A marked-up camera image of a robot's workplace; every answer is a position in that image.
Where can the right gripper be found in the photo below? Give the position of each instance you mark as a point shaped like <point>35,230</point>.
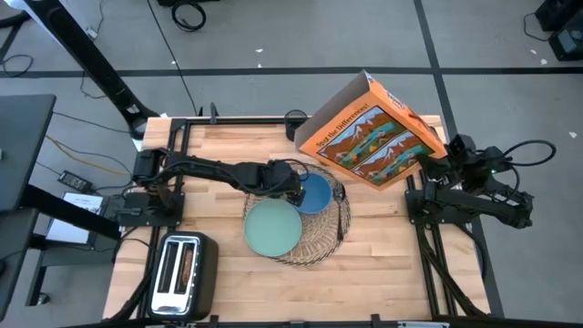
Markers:
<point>460,159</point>

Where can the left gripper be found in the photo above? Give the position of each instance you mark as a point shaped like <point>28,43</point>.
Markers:
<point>280,177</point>

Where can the blue bowl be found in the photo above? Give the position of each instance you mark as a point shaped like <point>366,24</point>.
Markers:
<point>316,193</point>

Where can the green plate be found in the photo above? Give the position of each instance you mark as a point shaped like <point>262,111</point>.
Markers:
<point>273,228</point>

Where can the metal spoon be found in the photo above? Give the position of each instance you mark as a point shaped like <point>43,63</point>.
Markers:
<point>340,218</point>

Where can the orange cereal box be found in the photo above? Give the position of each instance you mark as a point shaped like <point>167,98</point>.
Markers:
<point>364,136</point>

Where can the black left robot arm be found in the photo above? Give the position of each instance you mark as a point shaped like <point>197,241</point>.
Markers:
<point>205,168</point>

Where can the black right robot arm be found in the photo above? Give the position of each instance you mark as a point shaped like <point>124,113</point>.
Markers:
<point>483,207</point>

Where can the round woven straw placemat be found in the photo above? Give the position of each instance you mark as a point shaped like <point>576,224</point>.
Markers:
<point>319,237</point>

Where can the black mesh pen cup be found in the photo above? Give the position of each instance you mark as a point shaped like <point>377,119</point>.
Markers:
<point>289,123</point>

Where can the black chrome toaster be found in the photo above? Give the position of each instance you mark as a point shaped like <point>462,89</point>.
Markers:
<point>205,273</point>

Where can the black equipment case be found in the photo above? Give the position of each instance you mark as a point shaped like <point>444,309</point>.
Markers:
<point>560,11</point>
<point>569,43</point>

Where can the black power adapter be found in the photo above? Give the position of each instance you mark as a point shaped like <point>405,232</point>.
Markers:
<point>75,181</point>

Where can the white paper sheet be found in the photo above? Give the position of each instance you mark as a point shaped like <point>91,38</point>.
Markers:
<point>73,223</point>

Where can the black desk support beam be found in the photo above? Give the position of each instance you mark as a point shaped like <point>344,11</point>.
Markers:
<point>68,212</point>

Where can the black tower stand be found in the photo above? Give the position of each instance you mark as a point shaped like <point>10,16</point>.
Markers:
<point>91,59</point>

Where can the black desk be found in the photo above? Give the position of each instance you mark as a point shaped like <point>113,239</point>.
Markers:
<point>23,146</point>

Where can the black aluminium table frame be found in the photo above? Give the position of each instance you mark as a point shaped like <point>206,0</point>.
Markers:
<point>228,121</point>

